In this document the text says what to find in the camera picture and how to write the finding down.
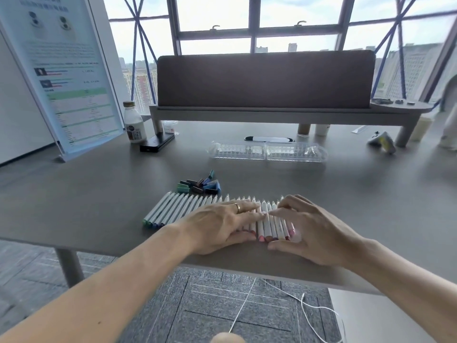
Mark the grey round table leg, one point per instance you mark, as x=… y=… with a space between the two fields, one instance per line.
x=69 y=267

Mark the brown paper cup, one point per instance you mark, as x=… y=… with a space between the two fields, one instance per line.
x=303 y=129

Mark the person's right hand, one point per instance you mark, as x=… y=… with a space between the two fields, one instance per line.
x=321 y=239

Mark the person's left forearm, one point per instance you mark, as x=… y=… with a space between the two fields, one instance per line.
x=107 y=300

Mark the person's left hand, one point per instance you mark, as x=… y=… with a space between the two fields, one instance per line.
x=214 y=225

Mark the clear plastic marker case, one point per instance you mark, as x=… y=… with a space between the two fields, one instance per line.
x=250 y=151

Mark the white paper cup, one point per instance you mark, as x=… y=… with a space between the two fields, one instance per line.
x=322 y=130

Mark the white paper slip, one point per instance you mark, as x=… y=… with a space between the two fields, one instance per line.
x=359 y=129

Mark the black rectangular power bank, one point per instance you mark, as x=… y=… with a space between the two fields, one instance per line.
x=157 y=142

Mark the stack of white paper cups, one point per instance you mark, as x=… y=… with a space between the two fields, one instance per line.
x=450 y=128

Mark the white and yellow controller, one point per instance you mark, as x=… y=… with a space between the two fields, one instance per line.
x=382 y=142

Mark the white milk bottle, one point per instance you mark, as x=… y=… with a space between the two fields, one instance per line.
x=135 y=126

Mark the grey desk shelf riser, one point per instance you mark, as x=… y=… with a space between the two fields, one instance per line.
x=267 y=116

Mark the grey mesh office chair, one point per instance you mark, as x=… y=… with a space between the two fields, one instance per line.
x=451 y=92

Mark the cream paper cup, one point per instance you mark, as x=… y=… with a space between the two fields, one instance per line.
x=421 y=128

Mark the set of blue-toned caps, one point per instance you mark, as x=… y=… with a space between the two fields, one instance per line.
x=210 y=189

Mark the small clear jar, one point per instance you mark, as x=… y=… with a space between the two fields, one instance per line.
x=170 y=127

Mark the person's right forearm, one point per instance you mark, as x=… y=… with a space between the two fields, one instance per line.
x=410 y=282

